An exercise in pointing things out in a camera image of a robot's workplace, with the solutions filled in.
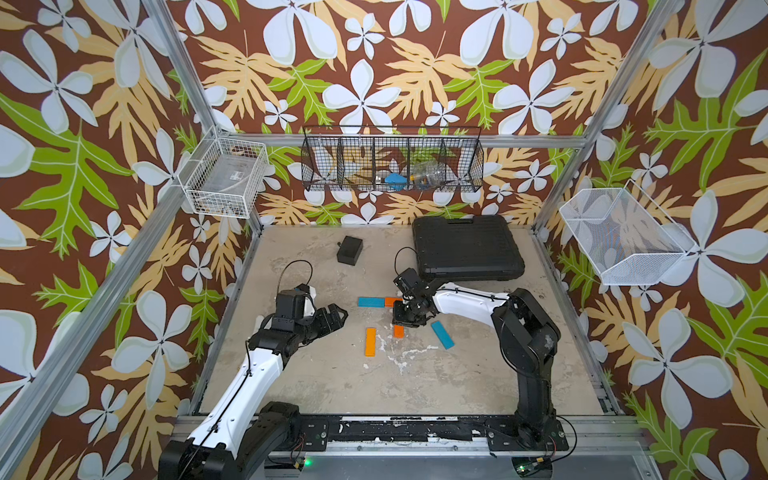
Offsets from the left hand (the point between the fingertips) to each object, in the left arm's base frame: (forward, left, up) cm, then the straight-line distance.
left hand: (338, 314), depth 82 cm
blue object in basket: (+38, -17, +17) cm, 45 cm away
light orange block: (-3, -9, -12) cm, 15 cm away
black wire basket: (+48, -15, +18) cm, 54 cm away
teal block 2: (0, -31, -13) cm, 34 cm away
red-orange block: (0, -17, -11) cm, 20 cm away
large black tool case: (+32, -50, -8) cm, 60 cm away
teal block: (+11, -8, -12) cm, 18 cm away
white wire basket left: (+32, +34, +22) cm, 51 cm away
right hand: (+4, -16, -13) cm, 21 cm away
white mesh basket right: (+16, -78, +16) cm, 81 cm away
